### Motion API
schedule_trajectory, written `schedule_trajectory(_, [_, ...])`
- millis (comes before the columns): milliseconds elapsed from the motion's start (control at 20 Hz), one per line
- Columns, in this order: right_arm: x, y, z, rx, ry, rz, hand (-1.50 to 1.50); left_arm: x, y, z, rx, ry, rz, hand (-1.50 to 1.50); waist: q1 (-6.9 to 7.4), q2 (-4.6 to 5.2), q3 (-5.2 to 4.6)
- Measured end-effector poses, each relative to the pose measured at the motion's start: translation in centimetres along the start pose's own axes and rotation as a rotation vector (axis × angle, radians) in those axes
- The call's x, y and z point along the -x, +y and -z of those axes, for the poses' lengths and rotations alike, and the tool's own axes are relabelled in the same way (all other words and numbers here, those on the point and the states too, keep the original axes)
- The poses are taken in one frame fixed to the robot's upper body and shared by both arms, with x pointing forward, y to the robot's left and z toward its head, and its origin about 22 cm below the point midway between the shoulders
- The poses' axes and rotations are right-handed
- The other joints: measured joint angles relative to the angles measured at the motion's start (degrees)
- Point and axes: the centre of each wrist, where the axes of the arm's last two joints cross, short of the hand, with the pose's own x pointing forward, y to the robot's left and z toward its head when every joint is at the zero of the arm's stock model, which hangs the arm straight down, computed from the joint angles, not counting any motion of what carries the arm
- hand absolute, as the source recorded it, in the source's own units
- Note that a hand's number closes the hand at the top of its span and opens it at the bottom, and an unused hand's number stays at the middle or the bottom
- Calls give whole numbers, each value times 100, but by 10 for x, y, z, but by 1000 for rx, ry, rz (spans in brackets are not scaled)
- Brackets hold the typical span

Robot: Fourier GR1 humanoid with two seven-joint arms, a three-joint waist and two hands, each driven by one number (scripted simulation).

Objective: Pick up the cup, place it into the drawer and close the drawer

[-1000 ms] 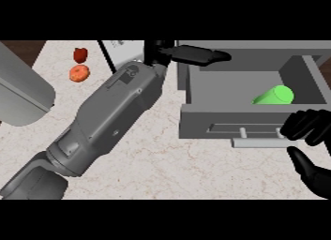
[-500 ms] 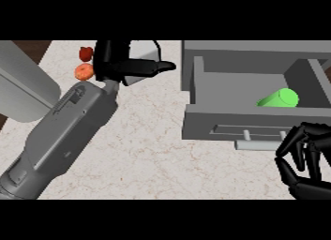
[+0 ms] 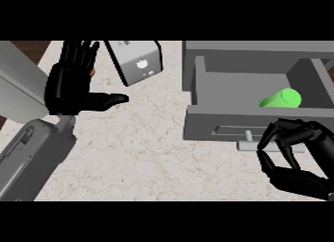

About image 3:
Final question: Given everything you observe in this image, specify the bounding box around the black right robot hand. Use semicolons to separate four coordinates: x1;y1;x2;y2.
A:
255;117;334;201

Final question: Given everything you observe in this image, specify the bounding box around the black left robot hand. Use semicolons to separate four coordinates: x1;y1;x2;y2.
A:
42;40;130;116

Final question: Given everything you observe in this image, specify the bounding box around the grey open drawer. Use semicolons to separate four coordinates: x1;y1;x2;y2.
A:
190;56;334;110

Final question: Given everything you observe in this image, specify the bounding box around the grey cabinet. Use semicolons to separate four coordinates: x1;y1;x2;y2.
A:
180;40;334;93

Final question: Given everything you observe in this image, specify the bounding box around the grey drawer front with handle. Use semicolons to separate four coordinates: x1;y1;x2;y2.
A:
181;105;334;153

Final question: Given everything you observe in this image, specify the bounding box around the grey box-shaped toaster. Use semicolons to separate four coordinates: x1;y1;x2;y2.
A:
103;40;165;87

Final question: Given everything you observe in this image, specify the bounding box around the green cup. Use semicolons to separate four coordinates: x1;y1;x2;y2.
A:
257;88;302;109

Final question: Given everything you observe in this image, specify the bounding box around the pale grey appliance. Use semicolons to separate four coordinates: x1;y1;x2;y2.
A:
0;40;50;125

